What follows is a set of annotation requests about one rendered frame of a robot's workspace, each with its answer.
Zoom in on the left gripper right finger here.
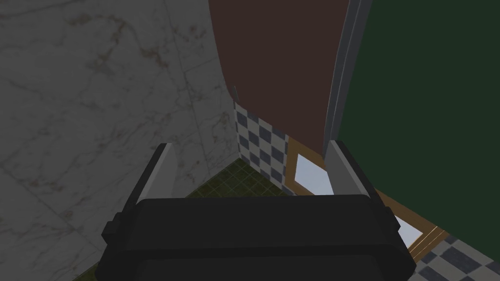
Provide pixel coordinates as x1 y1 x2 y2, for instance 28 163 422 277
324 140 385 215

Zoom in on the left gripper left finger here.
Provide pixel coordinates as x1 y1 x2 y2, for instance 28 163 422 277
125 142 178 213

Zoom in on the brown framed window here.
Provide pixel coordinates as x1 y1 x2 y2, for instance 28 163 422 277
284 136 450 264

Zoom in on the dark green door leaf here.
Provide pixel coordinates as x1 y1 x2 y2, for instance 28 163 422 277
337 0 500 260

